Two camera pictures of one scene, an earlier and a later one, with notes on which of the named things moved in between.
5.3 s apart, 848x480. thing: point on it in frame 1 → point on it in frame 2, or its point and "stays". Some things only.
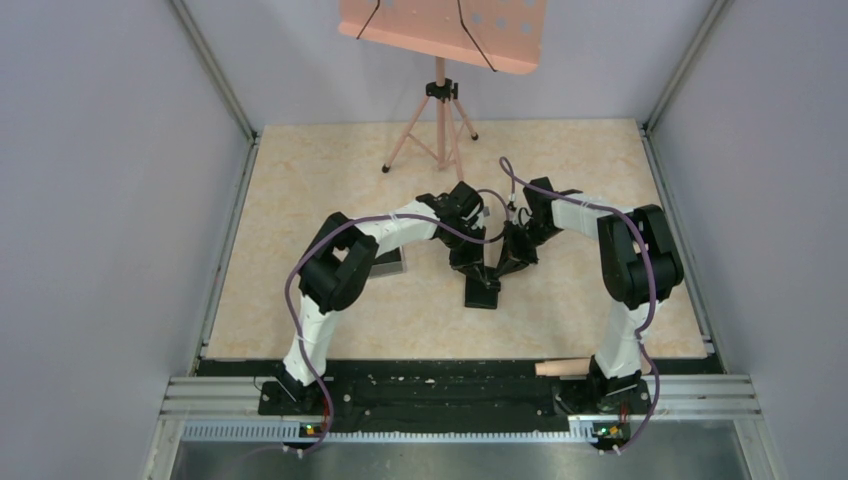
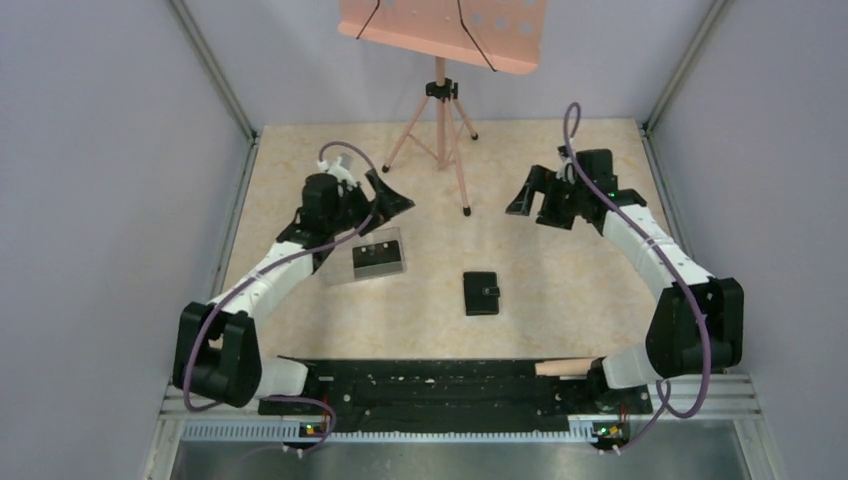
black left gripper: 474,255 → 389,202
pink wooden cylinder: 570,367 stays
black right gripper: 512,251 → 541,180
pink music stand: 497,35 stays
